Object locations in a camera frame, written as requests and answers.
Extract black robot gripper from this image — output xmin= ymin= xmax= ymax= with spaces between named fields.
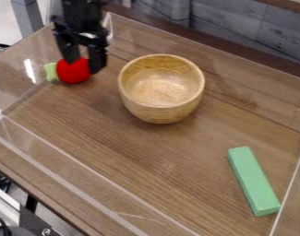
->
xmin=51 ymin=0 xmax=108 ymax=75

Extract red felt fruit green leaf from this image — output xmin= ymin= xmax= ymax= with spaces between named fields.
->
xmin=43 ymin=57 xmax=90 ymax=84

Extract light wooden bowl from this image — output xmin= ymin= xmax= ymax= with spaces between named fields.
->
xmin=118 ymin=53 xmax=205 ymax=124

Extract black equipment under table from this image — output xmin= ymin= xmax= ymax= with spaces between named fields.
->
xmin=0 ymin=173 xmax=63 ymax=236

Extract green rectangular block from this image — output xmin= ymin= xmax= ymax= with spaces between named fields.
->
xmin=229 ymin=147 xmax=280 ymax=217

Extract clear acrylic corner bracket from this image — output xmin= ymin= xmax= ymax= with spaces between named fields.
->
xmin=102 ymin=13 xmax=114 ymax=41

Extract grey post behind table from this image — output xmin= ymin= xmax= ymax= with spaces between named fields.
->
xmin=9 ymin=0 xmax=43 ymax=38

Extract clear acrylic enclosure wall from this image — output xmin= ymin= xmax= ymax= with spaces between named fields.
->
xmin=0 ymin=11 xmax=300 ymax=236

